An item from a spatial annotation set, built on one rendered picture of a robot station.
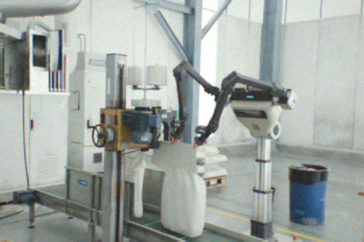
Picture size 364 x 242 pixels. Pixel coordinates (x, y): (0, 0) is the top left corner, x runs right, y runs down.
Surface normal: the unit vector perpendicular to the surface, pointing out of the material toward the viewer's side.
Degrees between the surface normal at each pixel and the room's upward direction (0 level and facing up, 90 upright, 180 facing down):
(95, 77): 90
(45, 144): 90
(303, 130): 90
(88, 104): 90
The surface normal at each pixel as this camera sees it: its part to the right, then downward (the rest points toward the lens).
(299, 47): -0.69, 0.02
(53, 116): 0.73, 0.06
